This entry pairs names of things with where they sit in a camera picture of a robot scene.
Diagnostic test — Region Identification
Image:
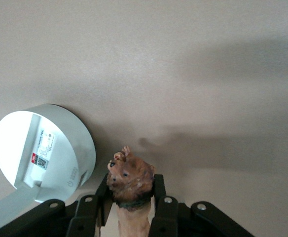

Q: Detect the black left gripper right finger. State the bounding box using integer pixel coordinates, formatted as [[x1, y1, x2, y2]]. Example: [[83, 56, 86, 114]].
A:
[[148, 174, 255, 237]]

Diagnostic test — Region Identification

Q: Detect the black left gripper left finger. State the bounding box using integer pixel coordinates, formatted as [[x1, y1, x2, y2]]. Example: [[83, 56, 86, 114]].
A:
[[0, 172, 114, 237]]

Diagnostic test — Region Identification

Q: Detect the brown lion statue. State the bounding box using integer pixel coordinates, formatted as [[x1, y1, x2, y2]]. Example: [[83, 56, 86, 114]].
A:
[[106, 145, 156, 237]]

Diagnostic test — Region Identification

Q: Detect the white round desk lamp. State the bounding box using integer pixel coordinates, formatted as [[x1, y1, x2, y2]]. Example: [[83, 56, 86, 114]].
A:
[[0, 103, 97, 223]]

